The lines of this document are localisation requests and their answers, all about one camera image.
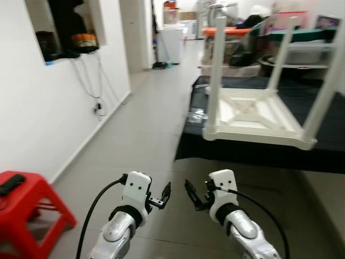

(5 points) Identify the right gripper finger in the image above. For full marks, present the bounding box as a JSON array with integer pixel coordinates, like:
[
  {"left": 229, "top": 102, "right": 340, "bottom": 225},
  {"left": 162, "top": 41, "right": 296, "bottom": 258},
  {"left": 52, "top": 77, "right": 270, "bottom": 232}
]
[{"left": 184, "top": 180, "right": 203, "bottom": 210}]

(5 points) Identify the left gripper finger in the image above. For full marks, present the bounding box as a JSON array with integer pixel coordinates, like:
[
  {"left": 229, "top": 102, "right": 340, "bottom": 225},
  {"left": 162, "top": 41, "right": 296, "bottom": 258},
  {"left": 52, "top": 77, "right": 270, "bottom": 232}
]
[{"left": 156, "top": 182, "right": 172, "bottom": 210}]

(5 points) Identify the white plastic table leg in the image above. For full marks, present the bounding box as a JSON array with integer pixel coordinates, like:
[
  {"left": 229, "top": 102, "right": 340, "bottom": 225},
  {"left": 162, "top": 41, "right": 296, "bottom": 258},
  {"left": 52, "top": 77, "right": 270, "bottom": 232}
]
[
  {"left": 268, "top": 16, "right": 299, "bottom": 93},
  {"left": 208, "top": 16, "right": 227, "bottom": 135},
  {"left": 302, "top": 22, "right": 345, "bottom": 149}
]

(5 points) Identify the black tablecloth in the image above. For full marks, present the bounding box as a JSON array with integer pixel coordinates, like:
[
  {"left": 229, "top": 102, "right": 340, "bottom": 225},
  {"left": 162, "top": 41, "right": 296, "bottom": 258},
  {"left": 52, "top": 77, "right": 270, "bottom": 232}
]
[{"left": 175, "top": 76, "right": 345, "bottom": 173}]

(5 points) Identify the clear plastic bag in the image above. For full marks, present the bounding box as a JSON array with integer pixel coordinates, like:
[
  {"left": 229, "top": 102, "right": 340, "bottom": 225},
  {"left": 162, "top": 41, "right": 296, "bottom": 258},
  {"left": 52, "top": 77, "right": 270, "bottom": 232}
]
[{"left": 186, "top": 107, "right": 208, "bottom": 122}]

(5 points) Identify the cream plastic table top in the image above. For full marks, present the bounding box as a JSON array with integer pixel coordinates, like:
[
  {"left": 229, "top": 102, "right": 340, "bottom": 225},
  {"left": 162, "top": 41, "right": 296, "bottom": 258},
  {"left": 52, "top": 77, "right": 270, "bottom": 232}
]
[{"left": 202, "top": 87, "right": 319, "bottom": 151}]

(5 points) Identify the red plastic stool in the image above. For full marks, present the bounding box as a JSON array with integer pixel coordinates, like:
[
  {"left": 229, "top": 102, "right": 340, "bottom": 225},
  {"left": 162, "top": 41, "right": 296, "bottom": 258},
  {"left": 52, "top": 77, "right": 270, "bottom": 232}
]
[{"left": 0, "top": 171, "right": 77, "bottom": 259}]

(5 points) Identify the black mop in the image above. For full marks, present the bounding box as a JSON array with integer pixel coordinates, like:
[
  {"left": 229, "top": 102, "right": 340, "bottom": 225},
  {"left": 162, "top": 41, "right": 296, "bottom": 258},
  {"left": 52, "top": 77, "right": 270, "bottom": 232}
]
[{"left": 152, "top": 60, "right": 173, "bottom": 70}]

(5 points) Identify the beige covered bench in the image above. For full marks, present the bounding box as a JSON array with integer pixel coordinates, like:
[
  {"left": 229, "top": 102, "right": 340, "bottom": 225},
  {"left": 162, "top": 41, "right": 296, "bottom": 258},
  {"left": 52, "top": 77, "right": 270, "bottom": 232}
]
[{"left": 199, "top": 65, "right": 265, "bottom": 77}]

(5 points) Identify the black remote control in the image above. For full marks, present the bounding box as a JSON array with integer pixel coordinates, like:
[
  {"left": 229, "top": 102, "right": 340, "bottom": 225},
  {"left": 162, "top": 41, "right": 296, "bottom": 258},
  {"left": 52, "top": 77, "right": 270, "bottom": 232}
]
[{"left": 0, "top": 174, "right": 26, "bottom": 196}]

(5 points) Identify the black round basin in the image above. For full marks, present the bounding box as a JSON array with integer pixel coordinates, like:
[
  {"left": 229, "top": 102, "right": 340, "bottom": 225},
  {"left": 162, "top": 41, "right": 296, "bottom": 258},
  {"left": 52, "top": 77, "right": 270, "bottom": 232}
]
[{"left": 259, "top": 54, "right": 324, "bottom": 79}]

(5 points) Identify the white appliance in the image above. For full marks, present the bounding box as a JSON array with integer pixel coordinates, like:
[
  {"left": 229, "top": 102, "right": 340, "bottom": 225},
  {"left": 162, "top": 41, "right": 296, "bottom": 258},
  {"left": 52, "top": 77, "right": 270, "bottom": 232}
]
[{"left": 157, "top": 24, "right": 187, "bottom": 64}]

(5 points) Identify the black bag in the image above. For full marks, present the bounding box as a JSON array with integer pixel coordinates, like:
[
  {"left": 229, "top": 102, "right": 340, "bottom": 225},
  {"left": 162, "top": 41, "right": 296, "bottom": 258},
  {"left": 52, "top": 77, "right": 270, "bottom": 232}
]
[{"left": 229, "top": 16, "right": 270, "bottom": 68}]

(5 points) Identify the orange lid storage box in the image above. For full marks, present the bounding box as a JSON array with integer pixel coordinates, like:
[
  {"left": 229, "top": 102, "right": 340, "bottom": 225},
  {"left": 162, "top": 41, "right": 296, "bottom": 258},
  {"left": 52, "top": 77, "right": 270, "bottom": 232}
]
[{"left": 202, "top": 26, "right": 254, "bottom": 68}]

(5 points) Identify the orange item on shelf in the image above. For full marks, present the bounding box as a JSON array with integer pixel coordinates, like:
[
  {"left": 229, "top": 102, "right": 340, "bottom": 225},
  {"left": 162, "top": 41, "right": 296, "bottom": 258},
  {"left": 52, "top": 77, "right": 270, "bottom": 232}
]
[{"left": 73, "top": 32, "right": 100, "bottom": 52}]

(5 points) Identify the green lid storage box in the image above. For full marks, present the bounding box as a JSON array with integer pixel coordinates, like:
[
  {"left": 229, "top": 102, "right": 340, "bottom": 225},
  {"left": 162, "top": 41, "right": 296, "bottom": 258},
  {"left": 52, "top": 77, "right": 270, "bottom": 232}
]
[{"left": 264, "top": 27, "right": 337, "bottom": 68}]

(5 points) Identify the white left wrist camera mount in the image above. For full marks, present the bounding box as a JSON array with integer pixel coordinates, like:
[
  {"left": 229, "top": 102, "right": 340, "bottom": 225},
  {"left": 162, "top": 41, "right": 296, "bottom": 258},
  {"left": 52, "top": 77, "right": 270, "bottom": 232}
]
[{"left": 121, "top": 172, "right": 151, "bottom": 214}]

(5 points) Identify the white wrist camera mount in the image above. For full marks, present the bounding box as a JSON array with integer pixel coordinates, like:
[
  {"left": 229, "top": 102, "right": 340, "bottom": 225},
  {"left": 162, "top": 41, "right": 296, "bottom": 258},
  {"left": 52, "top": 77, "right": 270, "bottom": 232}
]
[
  {"left": 208, "top": 169, "right": 238, "bottom": 211},
  {"left": 121, "top": 172, "right": 151, "bottom": 214}
]

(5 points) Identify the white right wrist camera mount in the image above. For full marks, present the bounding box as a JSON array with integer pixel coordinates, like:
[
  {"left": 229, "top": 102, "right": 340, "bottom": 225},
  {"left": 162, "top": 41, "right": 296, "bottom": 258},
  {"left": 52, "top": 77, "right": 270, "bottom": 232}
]
[{"left": 208, "top": 169, "right": 238, "bottom": 211}]

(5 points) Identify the black wall cable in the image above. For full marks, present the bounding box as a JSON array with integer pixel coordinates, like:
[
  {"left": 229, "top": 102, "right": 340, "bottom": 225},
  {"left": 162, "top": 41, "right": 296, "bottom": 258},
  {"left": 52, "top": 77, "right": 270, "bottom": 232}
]
[{"left": 70, "top": 54, "right": 108, "bottom": 117}]

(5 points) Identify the dark wall shelf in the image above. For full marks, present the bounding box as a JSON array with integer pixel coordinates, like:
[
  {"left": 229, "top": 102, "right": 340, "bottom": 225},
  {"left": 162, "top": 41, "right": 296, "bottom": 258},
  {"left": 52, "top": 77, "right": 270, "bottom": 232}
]
[{"left": 24, "top": 0, "right": 106, "bottom": 63}]

